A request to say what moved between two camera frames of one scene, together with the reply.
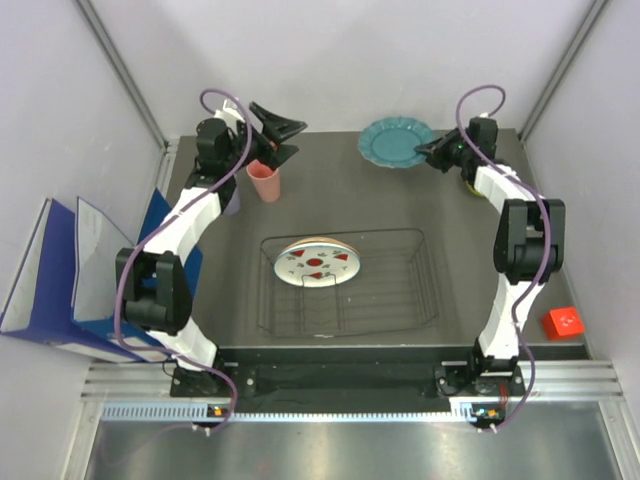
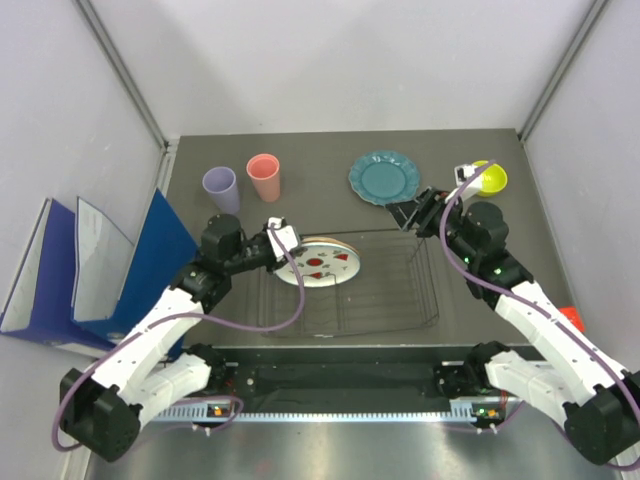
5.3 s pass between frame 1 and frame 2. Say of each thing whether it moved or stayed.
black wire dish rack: stayed
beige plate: stayed
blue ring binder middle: stayed
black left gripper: moved
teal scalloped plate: moved
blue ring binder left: stayed
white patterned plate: stayed
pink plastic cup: stayed
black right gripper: moved
